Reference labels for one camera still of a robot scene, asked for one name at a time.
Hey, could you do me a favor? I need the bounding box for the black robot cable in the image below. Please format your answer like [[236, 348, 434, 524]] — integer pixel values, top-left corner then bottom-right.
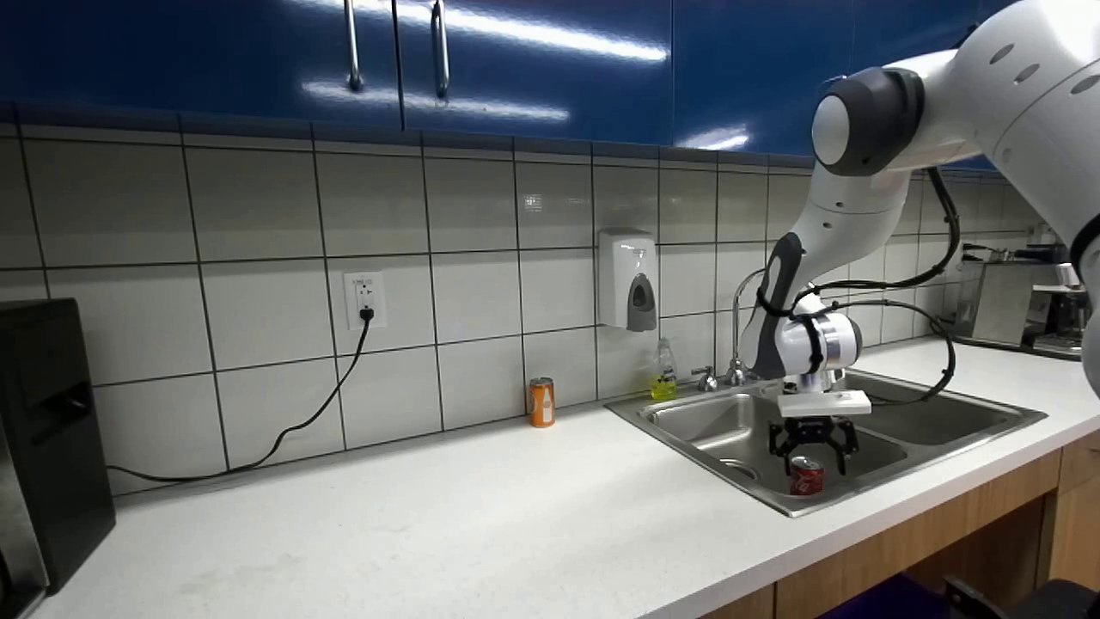
[[754, 169, 964, 402]]

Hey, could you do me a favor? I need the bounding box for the stainless steel double sink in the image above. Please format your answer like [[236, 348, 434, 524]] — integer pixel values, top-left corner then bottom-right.
[[604, 365, 1048, 521]]

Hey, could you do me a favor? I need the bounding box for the wooden base cabinet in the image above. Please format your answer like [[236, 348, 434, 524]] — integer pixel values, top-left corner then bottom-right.
[[701, 428, 1100, 619]]

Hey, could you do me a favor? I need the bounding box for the silver cabinet door handle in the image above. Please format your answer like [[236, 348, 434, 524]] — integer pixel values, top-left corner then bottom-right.
[[339, 0, 369, 97], [427, 0, 453, 105]]

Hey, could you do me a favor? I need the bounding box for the dark countertop appliance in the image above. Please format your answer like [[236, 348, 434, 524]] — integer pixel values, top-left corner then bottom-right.
[[0, 422, 50, 619]]

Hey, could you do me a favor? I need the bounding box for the blue glossy cabinet door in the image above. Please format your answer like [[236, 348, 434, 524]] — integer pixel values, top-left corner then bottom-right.
[[0, 0, 403, 148], [390, 0, 758, 163], [749, 0, 1016, 165]]

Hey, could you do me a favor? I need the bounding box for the small brown jar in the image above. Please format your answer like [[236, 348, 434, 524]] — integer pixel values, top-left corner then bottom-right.
[[523, 374, 560, 430]]

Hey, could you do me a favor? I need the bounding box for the white wall power outlet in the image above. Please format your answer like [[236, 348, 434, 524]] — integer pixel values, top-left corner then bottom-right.
[[339, 269, 389, 335]]

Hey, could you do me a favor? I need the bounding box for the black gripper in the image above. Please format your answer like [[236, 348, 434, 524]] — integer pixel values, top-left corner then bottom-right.
[[764, 410, 862, 478]]

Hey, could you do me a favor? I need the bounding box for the black power cord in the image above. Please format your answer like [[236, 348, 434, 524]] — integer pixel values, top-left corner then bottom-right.
[[102, 305, 379, 489]]

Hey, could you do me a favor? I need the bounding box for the white wall soap dispenser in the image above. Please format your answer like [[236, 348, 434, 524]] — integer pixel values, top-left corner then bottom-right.
[[594, 234, 662, 338]]

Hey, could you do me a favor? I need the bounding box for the grey metal countertop appliance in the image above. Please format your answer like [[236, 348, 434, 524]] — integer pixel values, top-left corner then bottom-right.
[[956, 239, 1063, 348]]

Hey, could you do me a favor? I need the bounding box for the chrome gooseneck faucet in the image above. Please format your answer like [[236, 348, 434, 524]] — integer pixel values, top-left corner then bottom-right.
[[725, 265, 769, 389]]

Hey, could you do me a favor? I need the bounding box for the black chair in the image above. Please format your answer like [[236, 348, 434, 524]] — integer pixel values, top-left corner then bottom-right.
[[940, 573, 1100, 619]]

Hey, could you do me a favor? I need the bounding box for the black box appliance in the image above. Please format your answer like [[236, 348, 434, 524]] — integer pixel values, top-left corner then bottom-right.
[[0, 301, 115, 594]]

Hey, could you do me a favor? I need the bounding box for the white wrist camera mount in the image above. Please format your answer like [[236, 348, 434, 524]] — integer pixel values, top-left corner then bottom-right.
[[775, 389, 876, 422]]

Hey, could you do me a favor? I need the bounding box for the small dark coffee machine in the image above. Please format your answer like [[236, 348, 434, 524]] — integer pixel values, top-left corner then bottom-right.
[[1021, 257, 1092, 363]]

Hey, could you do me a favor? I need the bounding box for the red coca-cola can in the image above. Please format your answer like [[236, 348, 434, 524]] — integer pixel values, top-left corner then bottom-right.
[[788, 455, 828, 498]]

